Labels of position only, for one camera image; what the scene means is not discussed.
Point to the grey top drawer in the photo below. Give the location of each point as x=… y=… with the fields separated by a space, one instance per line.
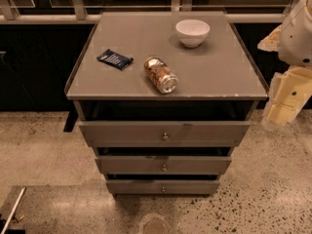
x=163 y=133

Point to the grey bottom drawer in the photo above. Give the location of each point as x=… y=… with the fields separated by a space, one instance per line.
x=183 y=187

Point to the white ceramic bowl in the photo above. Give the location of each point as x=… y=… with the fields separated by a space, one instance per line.
x=192 y=32

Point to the dark blue snack packet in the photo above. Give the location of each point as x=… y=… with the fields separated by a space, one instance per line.
x=115 y=60

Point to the metal window railing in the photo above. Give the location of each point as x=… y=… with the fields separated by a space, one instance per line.
x=241 y=11

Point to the grey middle drawer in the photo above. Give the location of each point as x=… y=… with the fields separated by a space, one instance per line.
x=162 y=165

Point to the orange soda can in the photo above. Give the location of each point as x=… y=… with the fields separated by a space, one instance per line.
x=160 y=75

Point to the metal bar on floor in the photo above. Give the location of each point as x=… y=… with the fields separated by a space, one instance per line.
x=13 y=211

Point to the grey drawer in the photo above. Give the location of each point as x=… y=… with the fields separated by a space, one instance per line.
x=183 y=187
x=162 y=165
x=163 y=133

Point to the grey drawer cabinet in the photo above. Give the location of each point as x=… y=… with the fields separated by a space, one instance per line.
x=163 y=99

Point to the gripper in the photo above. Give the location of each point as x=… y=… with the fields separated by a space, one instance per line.
x=296 y=40

